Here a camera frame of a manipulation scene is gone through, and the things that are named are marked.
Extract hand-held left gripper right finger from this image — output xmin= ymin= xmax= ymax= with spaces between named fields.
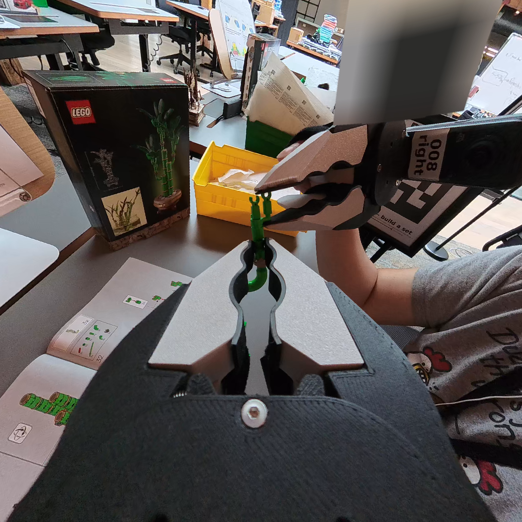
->
xmin=261 ymin=239 xmax=365 ymax=395

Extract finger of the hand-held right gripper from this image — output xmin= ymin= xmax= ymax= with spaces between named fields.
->
xmin=264 ymin=185 xmax=378 ymax=232
xmin=254 ymin=123 xmax=369 ymax=195

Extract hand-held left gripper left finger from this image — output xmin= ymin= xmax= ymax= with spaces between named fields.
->
xmin=148 ymin=240 xmax=250 ymax=395

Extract green lego bamboo stem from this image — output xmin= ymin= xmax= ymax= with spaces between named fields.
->
xmin=246 ymin=191 xmax=273 ymax=293

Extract person's right forearm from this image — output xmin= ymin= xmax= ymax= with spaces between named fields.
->
xmin=315 ymin=226 xmax=421 ymax=328

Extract lego instruction booklet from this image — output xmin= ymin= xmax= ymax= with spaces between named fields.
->
xmin=0 ymin=257 xmax=194 ymax=522

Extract black lego set box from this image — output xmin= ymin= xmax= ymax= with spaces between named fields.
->
xmin=22 ymin=70 xmax=191 ymax=250

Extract person's right hand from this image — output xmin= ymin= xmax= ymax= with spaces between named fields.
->
xmin=276 ymin=141 xmax=306 ymax=163

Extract black sign stand with marker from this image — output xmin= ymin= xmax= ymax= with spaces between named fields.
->
xmin=361 ymin=179 xmax=522 ymax=263

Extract green plastic bin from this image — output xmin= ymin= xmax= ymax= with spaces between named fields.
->
xmin=245 ymin=116 xmax=310 ymax=160

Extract white printed paper bags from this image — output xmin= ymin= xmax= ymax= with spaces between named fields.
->
xmin=247 ymin=52 xmax=335 ymax=136

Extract clear plastic bags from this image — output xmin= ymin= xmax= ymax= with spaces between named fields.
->
xmin=216 ymin=167 xmax=302 ymax=201

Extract black cardboard box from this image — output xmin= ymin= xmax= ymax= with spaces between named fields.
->
xmin=244 ymin=33 xmax=282 ymax=108

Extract small wooden model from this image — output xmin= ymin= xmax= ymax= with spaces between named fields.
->
xmin=183 ymin=67 xmax=206 ymax=126

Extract whiteboard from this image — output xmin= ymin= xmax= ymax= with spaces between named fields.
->
xmin=469 ymin=33 xmax=522 ymax=117

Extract wooden oval board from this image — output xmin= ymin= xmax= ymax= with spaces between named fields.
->
xmin=208 ymin=8 xmax=241 ymax=79

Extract printed instruction poster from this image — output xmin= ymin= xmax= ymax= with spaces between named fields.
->
xmin=215 ymin=0 xmax=258 ymax=71

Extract person's grey printed t-shirt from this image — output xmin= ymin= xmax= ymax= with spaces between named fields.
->
xmin=402 ymin=245 xmax=522 ymax=522

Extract black office chair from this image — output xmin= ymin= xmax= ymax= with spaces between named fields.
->
xmin=157 ymin=0 xmax=204 ymax=76

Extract white rounded panel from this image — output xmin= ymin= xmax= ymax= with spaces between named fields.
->
xmin=0 ymin=228 xmax=60 ymax=308

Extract wooden display board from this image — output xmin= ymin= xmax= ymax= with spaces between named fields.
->
xmin=0 ymin=88 xmax=56 ymax=219

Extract grey office desk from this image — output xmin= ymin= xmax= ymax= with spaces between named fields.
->
xmin=57 ymin=0 xmax=180 ymax=62
xmin=0 ymin=6 xmax=100 ymax=72

